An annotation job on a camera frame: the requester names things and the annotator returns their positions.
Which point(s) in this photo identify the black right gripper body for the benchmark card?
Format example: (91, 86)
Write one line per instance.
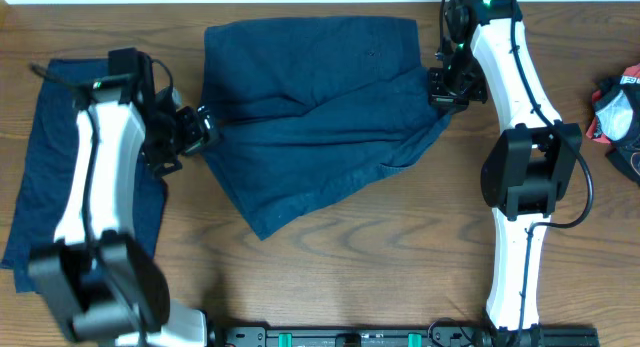
(463, 82)

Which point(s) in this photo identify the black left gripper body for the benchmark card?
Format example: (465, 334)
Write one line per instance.
(198, 130)

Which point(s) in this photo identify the dark blue shorts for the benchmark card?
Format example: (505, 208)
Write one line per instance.
(312, 110)

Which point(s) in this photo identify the dark navy garment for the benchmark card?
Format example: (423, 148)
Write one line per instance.
(46, 184)

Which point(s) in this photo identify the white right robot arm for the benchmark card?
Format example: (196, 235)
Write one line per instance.
(484, 55)

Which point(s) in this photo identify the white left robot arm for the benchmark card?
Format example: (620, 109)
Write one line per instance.
(95, 277)

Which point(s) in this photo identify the red black clothes pile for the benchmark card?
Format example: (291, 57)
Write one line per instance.
(616, 120)

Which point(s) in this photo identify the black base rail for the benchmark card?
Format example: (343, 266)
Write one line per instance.
(446, 335)

